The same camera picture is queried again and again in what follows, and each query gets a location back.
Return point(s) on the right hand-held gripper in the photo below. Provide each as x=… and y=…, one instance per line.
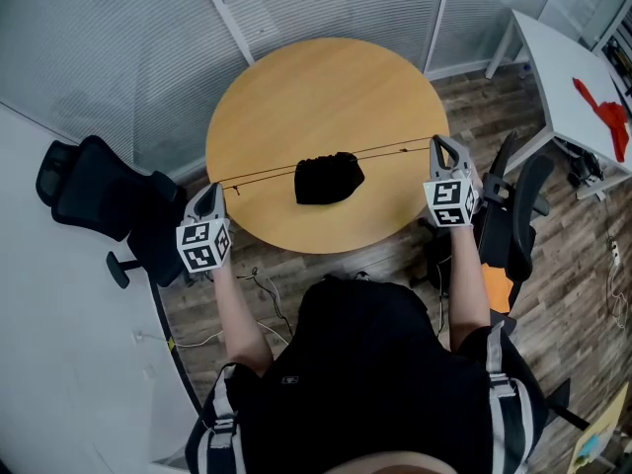
x=450, y=200

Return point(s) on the dark storage shelf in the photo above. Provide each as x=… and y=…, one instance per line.
x=619, y=57

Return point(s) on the orange paper sheet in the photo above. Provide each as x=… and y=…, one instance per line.
x=496, y=287

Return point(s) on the person's right forearm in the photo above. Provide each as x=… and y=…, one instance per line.
x=466, y=289

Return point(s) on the person's left forearm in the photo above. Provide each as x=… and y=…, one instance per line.
x=242, y=314

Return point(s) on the white rectangular table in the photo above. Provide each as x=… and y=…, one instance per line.
x=563, y=77

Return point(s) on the black mesh office chair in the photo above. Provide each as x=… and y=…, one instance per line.
x=99, y=190

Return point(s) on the yellow board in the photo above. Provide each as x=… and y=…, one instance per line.
x=609, y=422

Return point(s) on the white curved desk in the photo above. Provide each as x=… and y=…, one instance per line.
x=59, y=314

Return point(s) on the white power strip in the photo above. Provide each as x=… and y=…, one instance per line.
x=615, y=254

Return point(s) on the red cloth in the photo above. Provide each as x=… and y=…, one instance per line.
x=614, y=116

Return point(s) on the person's black shirt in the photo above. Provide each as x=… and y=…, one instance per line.
x=365, y=373

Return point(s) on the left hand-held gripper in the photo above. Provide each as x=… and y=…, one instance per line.
x=202, y=245

